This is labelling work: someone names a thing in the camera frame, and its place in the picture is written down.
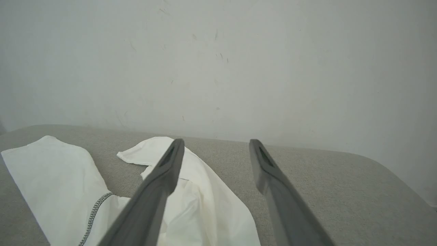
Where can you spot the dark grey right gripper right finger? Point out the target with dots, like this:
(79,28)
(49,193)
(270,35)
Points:
(283,205)

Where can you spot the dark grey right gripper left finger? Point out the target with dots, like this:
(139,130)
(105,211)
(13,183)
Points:
(150,201)

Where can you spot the white garment with grey stitching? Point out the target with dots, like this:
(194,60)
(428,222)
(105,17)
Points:
(54,184)

